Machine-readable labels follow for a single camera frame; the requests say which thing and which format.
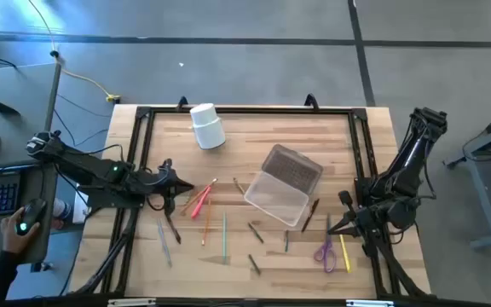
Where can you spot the clear plastic supply box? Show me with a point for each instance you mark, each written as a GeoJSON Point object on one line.
{"type": "Point", "coordinates": [277, 200]}

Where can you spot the dark metal pole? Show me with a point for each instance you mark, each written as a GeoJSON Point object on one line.
{"type": "Point", "coordinates": [53, 94]}

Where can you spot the short brown pencil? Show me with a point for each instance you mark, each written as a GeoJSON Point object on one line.
{"type": "Point", "coordinates": [239, 186]}

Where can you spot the silver metal bracket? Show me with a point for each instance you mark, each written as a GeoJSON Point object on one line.
{"type": "Point", "coordinates": [369, 303]}
{"type": "Point", "coordinates": [130, 302]}

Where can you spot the dark brown pen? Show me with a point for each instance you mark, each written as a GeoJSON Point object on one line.
{"type": "Point", "coordinates": [310, 215]}

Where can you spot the small red object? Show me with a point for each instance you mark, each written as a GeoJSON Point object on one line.
{"type": "Point", "coordinates": [57, 224]}

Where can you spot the grey translucent pen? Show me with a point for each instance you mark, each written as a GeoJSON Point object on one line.
{"type": "Point", "coordinates": [164, 243]}

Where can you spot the white box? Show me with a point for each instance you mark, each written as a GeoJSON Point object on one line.
{"type": "Point", "coordinates": [79, 213]}

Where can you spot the white cup with blue label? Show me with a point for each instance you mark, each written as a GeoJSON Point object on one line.
{"type": "Point", "coordinates": [61, 209]}

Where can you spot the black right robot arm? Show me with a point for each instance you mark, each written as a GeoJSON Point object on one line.
{"type": "Point", "coordinates": [411, 162]}

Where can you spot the black aluminium table frame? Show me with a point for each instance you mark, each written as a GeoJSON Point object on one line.
{"type": "Point", "coordinates": [250, 110]}

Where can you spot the black pen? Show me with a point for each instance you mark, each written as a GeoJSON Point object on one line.
{"type": "Point", "coordinates": [174, 230]}

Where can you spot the yellow pencil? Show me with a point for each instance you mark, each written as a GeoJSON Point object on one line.
{"type": "Point", "coordinates": [344, 253]}

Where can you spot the black frame clamp hook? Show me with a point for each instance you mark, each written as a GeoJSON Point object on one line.
{"type": "Point", "coordinates": [311, 101]}
{"type": "Point", "coordinates": [182, 103]}

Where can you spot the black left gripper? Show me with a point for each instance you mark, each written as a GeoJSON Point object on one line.
{"type": "Point", "coordinates": [160, 183]}

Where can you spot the person's hand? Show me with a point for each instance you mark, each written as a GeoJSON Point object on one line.
{"type": "Point", "coordinates": [9, 235]}

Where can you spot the purple scissors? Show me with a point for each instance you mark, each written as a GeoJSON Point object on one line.
{"type": "Point", "coordinates": [327, 234]}

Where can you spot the white cylindrical container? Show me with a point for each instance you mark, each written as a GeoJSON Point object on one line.
{"type": "Point", "coordinates": [207, 128]}

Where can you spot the orange pencil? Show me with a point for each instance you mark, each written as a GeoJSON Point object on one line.
{"type": "Point", "coordinates": [206, 221]}
{"type": "Point", "coordinates": [190, 205]}

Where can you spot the grey desk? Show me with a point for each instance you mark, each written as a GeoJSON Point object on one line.
{"type": "Point", "coordinates": [15, 128]}

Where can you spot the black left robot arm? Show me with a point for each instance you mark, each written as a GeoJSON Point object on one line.
{"type": "Point", "coordinates": [92, 168]}

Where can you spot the short thin green pencil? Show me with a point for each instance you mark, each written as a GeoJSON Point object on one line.
{"type": "Point", "coordinates": [286, 241]}

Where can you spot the black computer mouse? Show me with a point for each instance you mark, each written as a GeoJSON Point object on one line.
{"type": "Point", "coordinates": [30, 213]}

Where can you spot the pink highlighter pen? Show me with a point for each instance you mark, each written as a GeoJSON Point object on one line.
{"type": "Point", "coordinates": [200, 202]}

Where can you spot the teal pencil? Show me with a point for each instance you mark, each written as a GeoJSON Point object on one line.
{"type": "Point", "coordinates": [224, 236]}

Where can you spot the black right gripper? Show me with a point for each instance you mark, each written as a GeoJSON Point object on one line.
{"type": "Point", "coordinates": [365, 217]}

